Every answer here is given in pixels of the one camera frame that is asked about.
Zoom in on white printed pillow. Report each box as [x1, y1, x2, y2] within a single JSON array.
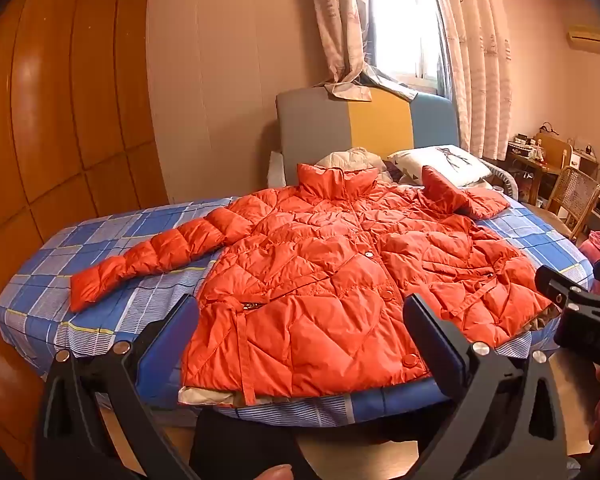
[[386, 145, 495, 188]]

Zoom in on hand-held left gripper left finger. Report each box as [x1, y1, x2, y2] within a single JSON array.
[[34, 292, 203, 480]]

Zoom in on wicker chair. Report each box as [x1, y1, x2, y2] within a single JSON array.
[[527, 166, 600, 243]]

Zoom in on grey bed rail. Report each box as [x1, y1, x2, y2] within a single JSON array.
[[480, 157, 523, 203]]

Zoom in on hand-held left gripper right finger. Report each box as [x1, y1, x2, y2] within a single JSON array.
[[402, 292, 569, 480]]

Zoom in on orange quilted jacket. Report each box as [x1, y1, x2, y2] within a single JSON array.
[[69, 162, 556, 407]]

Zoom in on wooden desk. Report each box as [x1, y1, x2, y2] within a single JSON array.
[[505, 132, 600, 208]]

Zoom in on white air conditioner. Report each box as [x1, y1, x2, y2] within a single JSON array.
[[567, 24, 600, 52]]

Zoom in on window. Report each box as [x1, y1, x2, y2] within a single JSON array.
[[365, 0, 453, 97]]

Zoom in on person's dark pants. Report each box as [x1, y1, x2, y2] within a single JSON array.
[[189, 400, 312, 480]]

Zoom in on wooden wardrobe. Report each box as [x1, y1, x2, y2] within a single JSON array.
[[0, 0, 170, 476]]

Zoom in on bed with blue plaid sheet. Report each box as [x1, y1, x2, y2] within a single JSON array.
[[0, 180, 595, 428]]

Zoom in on person's left hand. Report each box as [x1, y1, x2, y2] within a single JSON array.
[[249, 464, 294, 480]]

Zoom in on beige quilt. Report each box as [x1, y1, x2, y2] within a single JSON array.
[[315, 146, 393, 183]]

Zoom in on grey yellow blue headboard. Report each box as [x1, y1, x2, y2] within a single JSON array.
[[275, 85, 462, 173]]

